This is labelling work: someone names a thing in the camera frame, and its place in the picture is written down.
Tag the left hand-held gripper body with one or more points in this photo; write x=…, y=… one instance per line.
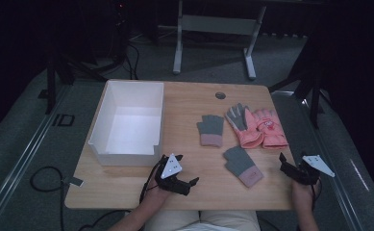
x=171, y=168

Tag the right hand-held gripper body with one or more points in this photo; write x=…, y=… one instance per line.
x=306, y=171

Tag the person's right hand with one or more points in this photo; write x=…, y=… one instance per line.
x=303, y=194

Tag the person's left hand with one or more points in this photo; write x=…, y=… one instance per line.
x=155, y=194

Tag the pink ski glove red print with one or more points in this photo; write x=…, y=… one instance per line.
x=271, y=133

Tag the pink ski glove grey palm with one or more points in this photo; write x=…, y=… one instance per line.
x=249, y=136

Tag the grey knit glove pink cuff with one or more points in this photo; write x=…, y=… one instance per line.
x=211, y=126
x=239, y=162

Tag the person's legs in beige trousers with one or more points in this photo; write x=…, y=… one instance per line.
x=219, y=219

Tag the white open storage box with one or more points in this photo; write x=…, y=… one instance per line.
x=133, y=128

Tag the black tripod stand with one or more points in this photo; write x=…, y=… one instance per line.
x=50, y=83
x=314, y=96

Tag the grey round table grommet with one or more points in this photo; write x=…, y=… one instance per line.
x=220, y=95

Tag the dark device with red light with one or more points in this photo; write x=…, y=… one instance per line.
x=119, y=19

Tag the metal floor rail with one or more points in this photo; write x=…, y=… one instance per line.
x=24, y=160
x=335, y=173

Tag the grey metal desk frame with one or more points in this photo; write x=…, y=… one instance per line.
x=218, y=24

